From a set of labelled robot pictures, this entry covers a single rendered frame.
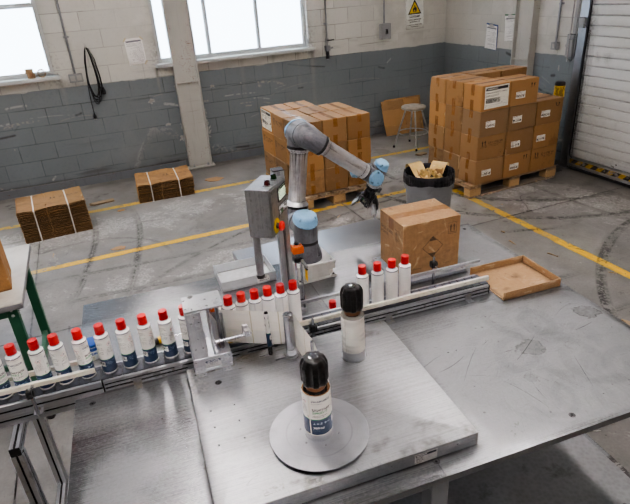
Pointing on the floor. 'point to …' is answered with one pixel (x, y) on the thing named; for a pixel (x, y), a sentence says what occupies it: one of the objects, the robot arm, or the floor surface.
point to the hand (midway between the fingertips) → (363, 211)
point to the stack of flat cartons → (52, 214)
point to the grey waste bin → (429, 194)
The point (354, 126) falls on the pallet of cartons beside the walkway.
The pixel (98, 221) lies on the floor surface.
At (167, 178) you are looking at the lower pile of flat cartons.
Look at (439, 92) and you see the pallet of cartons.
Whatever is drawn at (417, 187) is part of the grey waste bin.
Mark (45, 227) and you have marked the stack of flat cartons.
